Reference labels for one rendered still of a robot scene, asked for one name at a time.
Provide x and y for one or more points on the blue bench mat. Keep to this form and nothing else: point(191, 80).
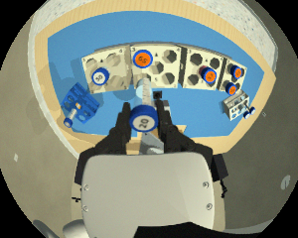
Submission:
point(202, 110)

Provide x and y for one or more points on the blue tube rack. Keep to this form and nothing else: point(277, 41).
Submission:
point(82, 97)

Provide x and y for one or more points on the sample tube with blue cap and orange dot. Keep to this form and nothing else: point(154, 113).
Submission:
point(207, 74)

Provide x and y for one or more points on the beige tube rack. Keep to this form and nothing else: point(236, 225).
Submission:
point(228, 104)

